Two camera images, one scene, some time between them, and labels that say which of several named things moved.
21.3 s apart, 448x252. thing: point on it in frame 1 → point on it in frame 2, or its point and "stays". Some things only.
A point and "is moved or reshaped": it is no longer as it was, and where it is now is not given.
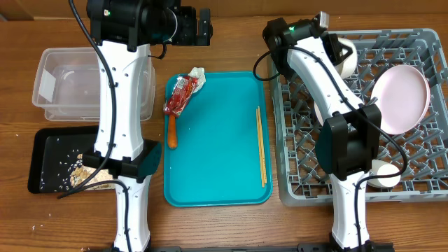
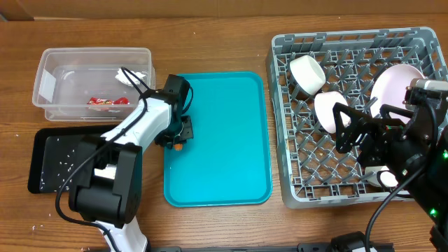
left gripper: x=190 y=37 → x=165 y=141
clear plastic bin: x=66 y=85 stays
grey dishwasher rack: x=421 y=155 stays
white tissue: x=199 y=73 is moved or reshaped
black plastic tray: x=54 y=155 stays
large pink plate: x=403 y=95 stays
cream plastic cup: x=379 y=167 stays
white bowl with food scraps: x=346 y=67 is moved or reshaped
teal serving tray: x=216 y=162 stays
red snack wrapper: x=183 y=88 is moved or reshaped
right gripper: x=336 y=47 → x=390 y=145
